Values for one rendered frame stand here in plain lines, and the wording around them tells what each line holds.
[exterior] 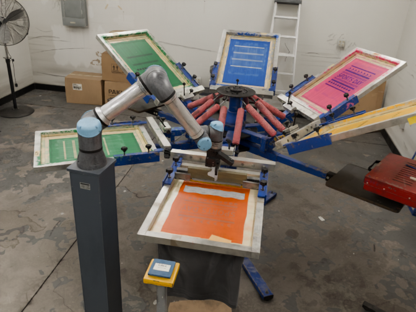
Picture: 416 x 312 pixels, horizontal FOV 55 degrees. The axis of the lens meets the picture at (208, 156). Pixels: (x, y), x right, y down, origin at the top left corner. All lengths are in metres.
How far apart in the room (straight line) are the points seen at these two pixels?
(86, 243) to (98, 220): 0.19
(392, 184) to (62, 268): 2.40
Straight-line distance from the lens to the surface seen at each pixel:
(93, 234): 2.28
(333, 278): 3.40
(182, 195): 2.30
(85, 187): 2.13
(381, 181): 2.47
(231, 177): 2.36
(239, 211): 2.20
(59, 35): 7.20
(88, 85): 6.62
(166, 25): 6.48
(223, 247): 1.88
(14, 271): 3.43
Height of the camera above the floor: 2.17
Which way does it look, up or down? 26 degrees down
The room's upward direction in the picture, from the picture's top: 4 degrees clockwise
